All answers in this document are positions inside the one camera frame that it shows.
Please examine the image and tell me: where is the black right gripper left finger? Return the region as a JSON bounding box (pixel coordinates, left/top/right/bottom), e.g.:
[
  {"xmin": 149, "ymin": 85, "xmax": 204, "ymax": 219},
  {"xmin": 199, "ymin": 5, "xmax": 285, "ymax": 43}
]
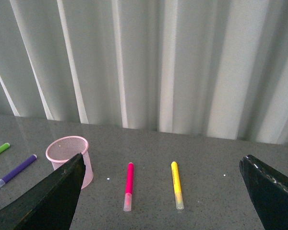
[{"xmin": 0, "ymin": 153, "xmax": 86, "ymax": 230}]

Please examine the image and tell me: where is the white curtain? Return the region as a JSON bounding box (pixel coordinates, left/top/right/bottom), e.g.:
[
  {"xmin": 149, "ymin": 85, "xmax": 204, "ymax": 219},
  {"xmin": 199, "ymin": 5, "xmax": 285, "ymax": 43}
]
[{"xmin": 0, "ymin": 0, "xmax": 288, "ymax": 144}]

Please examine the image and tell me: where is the purple marker pen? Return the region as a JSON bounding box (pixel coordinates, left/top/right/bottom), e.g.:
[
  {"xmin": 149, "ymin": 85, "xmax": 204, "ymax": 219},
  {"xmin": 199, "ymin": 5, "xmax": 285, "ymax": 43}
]
[{"xmin": 0, "ymin": 154, "xmax": 37, "ymax": 188}]

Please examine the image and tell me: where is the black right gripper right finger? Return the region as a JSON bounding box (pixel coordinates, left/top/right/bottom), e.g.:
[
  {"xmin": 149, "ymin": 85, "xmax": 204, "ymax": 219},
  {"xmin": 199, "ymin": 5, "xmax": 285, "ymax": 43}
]
[{"xmin": 240, "ymin": 155, "xmax": 288, "ymax": 230}]

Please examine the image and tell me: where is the pink mesh cup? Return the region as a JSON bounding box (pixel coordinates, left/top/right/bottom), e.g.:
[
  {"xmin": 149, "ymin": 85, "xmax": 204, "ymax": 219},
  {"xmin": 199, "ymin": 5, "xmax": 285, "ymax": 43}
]
[{"xmin": 46, "ymin": 136, "xmax": 94, "ymax": 189}]

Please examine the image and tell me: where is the yellow marker pen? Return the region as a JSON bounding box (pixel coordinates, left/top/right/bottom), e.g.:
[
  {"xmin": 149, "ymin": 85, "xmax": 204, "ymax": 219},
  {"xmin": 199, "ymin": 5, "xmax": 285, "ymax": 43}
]
[{"xmin": 171, "ymin": 161, "xmax": 184, "ymax": 210}]

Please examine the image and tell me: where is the pink marker pen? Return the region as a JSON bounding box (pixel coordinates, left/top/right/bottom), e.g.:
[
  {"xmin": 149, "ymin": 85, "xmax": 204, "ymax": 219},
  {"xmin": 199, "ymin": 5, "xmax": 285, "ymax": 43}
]
[{"xmin": 123, "ymin": 162, "xmax": 134, "ymax": 212}]

